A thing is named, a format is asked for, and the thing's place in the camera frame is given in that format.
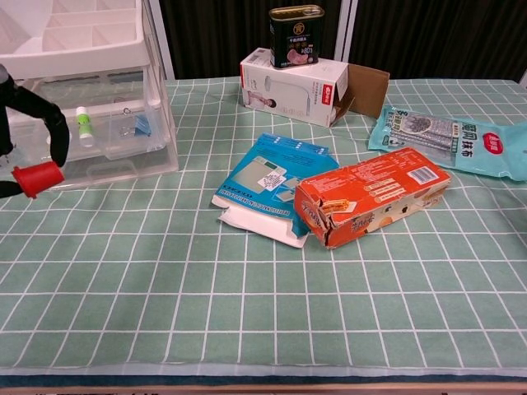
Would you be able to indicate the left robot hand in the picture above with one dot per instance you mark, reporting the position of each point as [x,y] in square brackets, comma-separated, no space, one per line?
[59,136]

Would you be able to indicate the red plastic cylinder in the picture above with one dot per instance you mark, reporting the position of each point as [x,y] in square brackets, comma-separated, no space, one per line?
[39,177]

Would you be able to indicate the clear drawer with stationery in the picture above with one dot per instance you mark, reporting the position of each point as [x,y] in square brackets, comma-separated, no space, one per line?
[111,144]

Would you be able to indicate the white plastic drawer organizer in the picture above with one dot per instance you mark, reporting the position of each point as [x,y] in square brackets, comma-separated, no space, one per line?
[82,53]

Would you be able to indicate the clear empty drawer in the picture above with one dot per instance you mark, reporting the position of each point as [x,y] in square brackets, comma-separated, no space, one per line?
[160,160]

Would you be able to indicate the green white glue stick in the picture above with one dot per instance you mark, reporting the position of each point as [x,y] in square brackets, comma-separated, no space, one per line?
[85,125]

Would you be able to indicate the blue binder clip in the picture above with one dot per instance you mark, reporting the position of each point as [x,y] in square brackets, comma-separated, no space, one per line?
[140,124]

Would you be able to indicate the blue scale cardboard box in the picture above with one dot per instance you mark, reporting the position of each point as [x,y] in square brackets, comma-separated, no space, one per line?
[255,173]

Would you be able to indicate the green checked tablecloth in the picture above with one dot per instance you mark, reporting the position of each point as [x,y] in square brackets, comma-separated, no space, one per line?
[206,304]

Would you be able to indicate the white cardboard lamp box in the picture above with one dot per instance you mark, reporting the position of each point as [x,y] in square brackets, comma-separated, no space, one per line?
[288,88]

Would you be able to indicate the black luncheon meat can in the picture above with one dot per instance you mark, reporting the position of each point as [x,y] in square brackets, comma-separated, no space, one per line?
[294,39]

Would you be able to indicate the orange biscuit box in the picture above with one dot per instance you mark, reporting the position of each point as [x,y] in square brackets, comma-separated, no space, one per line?
[370,185]

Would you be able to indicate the black pleated curtain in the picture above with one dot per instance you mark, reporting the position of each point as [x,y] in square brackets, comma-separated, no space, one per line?
[432,37]

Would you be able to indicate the light blue cloth package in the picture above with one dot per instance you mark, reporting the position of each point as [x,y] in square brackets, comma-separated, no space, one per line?
[473,144]

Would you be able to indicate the white partition post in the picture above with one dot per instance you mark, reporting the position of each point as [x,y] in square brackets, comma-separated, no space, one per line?
[346,29]

